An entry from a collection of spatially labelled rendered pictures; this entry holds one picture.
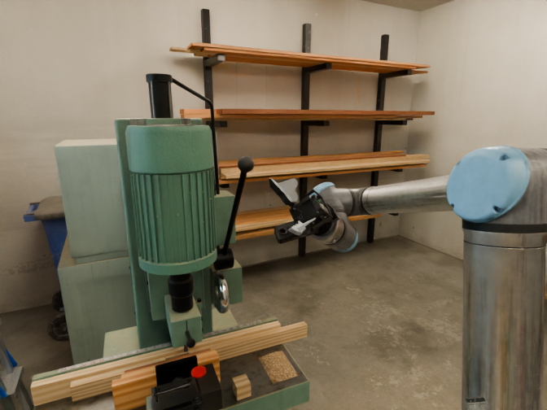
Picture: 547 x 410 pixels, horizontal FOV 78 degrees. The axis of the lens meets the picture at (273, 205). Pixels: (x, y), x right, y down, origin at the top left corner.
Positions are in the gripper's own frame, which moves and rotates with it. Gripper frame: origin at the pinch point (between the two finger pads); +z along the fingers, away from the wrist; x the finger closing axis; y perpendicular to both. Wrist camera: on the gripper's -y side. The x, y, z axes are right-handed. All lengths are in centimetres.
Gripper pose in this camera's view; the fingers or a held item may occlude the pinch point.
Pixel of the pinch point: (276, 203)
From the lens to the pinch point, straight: 78.5
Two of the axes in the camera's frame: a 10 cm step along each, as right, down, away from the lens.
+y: 7.7, -5.5, -3.1
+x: 3.1, 7.6, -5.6
